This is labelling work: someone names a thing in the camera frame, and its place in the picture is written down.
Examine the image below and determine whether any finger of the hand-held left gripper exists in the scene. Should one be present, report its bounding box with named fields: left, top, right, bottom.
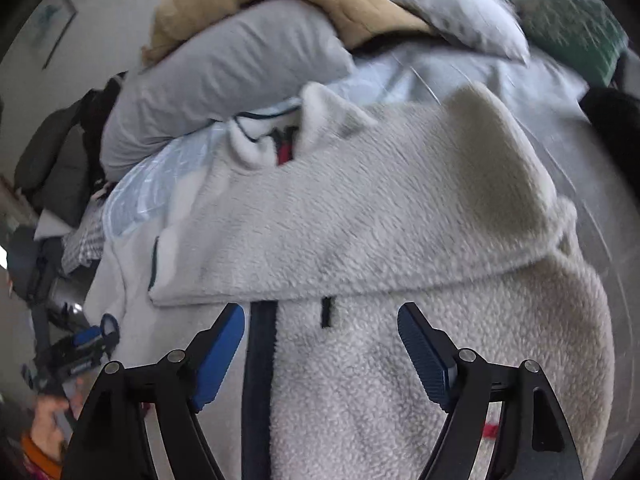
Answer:
left=74, top=327, right=104, bottom=350
left=100, top=312, right=122, bottom=348

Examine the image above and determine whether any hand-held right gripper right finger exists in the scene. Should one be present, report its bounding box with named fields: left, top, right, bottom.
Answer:
left=397, top=301, right=585, bottom=480

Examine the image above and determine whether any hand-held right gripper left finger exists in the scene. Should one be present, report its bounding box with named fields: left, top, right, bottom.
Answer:
left=62, top=302, right=247, bottom=480

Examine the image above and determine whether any white fleece jacket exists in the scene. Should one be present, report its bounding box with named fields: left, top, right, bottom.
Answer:
left=85, top=81, right=616, bottom=480

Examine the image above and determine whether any person's left forearm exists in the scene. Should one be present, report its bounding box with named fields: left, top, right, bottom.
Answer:
left=20, top=435, right=67, bottom=480

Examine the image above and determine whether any person's left hand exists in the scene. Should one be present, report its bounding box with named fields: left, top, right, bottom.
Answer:
left=32, top=390, right=87, bottom=461

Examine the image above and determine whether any grey checked cloth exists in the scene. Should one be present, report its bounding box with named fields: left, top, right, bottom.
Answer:
left=62, top=210, right=108, bottom=273

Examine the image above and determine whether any dark blue bag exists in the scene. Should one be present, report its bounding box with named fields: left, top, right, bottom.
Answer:
left=6, top=225, right=66, bottom=311

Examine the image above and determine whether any dark brown garment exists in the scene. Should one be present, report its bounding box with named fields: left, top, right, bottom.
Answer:
left=80, top=72, right=128, bottom=186

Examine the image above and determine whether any grey pillow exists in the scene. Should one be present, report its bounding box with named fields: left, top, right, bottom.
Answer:
left=100, top=0, right=356, bottom=181

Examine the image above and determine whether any light blue checked bedcover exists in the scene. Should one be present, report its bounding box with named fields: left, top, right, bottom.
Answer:
left=95, top=40, right=638, bottom=341

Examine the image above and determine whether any black cushion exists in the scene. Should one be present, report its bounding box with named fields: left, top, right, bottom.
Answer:
left=580, top=87, right=640, bottom=171

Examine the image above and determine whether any white patterned pillow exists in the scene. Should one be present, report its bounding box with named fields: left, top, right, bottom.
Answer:
left=355, top=0, right=531, bottom=63

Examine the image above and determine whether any green branch-print pillow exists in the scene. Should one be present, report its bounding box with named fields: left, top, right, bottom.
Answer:
left=520, top=0, right=628, bottom=86

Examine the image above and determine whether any framed wall picture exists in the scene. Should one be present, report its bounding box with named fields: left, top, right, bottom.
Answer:
left=27, top=0, right=78, bottom=71

